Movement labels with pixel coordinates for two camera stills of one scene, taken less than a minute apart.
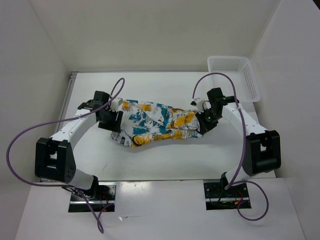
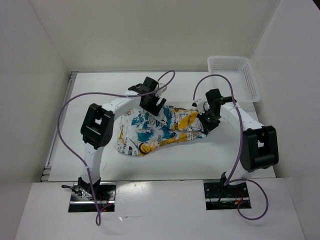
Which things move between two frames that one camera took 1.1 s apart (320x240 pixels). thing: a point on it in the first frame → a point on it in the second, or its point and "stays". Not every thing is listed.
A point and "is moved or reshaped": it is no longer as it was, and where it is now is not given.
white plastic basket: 235,76 stays
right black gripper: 204,126 stays
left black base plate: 105,196 stays
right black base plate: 218,198 stays
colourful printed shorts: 144,122 is moved or reshaped
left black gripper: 115,125 → 154,109
